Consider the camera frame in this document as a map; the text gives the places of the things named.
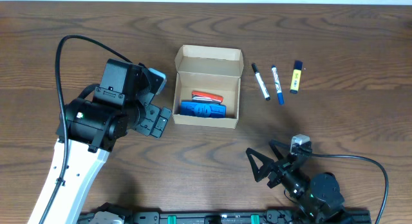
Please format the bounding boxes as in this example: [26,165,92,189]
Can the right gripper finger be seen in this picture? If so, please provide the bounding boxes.
[269,140,290,160]
[245,147,275,183]

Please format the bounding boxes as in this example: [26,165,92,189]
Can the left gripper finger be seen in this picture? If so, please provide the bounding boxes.
[133,104,161,136]
[151,107,172,138]

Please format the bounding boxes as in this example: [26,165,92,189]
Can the red stapler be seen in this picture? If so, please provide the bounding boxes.
[191,91,223,104]

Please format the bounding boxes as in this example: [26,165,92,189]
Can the blue whiteboard marker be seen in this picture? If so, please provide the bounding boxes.
[271,65,285,105]

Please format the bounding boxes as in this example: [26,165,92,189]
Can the yellow highlighter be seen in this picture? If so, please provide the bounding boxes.
[290,61,303,94]

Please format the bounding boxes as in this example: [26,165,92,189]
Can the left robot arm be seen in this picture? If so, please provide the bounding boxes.
[29,59,171,223]

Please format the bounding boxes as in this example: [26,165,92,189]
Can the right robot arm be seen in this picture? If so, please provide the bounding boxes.
[246,138,355,223]

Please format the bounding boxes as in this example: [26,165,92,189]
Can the black whiteboard marker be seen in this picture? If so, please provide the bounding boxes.
[251,63,270,100]

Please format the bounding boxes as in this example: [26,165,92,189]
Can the open cardboard box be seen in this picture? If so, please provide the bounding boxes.
[173,45,244,129]

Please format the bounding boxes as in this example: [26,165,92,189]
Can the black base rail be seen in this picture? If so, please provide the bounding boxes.
[78,203,371,224]

